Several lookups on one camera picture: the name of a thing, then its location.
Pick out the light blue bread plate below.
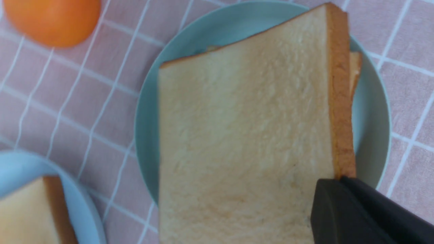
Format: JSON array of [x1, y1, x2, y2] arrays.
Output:
[[0, 151, 107, 244]]

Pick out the orange tangerine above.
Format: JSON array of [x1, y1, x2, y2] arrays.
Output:
[[2, 0, 102, 48]]

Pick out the pink checkered tablecloth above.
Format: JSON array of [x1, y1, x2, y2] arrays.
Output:
[[0, 0, 433, 244]]

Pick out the toast slice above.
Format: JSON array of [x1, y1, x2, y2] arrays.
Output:
[[0, 176, 78, 244], [158, 2, 356, 244], [349, 52, 362, 100]]

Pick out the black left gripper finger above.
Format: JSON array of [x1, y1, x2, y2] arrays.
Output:
[[311, 177, 434, 244]]

